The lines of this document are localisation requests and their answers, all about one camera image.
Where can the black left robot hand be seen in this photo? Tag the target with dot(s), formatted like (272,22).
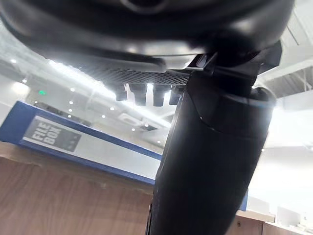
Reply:
(200,151)

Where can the blue file box folder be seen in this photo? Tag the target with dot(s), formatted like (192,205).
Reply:
(73,137)

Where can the green exit sign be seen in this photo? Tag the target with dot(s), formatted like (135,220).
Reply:
(42,92)

